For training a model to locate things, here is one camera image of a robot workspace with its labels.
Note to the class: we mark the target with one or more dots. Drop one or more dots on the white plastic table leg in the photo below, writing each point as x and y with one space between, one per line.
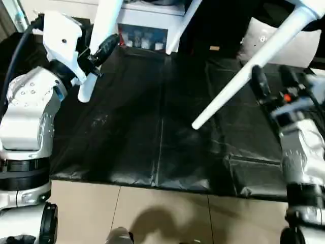
182 25
241 76
101 25

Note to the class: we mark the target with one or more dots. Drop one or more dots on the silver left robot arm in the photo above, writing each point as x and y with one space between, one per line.
25 122

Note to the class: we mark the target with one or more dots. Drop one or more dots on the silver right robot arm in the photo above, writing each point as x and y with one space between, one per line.
304 157

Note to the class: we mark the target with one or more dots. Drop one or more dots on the grey cushion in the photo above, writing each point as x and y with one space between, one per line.
292 50

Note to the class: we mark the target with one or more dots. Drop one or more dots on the white glass-door cabinet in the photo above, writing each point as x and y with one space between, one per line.
152 15

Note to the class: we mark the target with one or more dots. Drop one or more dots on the black box with gold label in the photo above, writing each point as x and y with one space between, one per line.
221 25

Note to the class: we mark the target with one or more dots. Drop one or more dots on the black work mat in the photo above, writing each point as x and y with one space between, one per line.
152 114

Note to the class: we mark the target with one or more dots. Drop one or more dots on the white pipe with blue clip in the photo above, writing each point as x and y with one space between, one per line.
21 17

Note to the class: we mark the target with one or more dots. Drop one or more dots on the beige curtain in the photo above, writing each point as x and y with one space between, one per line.
6 15

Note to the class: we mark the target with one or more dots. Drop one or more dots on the dark robot left foot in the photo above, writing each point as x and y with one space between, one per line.
120 236

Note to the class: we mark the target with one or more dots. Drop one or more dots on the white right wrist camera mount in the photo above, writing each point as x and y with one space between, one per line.
292 117

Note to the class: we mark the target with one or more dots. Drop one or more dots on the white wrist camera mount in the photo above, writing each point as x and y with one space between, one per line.
292 117
61 38

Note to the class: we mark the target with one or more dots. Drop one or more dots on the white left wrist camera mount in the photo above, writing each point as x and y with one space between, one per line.
61 38

